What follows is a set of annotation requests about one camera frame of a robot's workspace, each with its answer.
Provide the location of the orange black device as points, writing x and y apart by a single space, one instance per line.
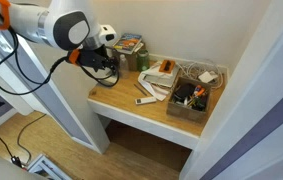
167 66

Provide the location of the white power adapter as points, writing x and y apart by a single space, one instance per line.
206 77

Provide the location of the brown cardboard box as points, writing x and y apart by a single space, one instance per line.
131 58

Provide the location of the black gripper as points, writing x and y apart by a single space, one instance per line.
97 60

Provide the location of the white framed object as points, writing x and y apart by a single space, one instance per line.
46 168

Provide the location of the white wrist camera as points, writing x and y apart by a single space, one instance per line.
107 34

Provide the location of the white papers stack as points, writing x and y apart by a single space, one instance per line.
156 82

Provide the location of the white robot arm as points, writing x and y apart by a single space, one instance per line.
70 25

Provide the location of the green glass jar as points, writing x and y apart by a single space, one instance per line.
142 60

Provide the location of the cardboard box of clutter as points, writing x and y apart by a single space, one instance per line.
190 100

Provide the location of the clear plastic bottle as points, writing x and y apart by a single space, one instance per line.
124 67

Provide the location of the dark pencil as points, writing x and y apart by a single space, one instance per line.
140 89

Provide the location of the colourful book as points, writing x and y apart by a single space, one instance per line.
127 43

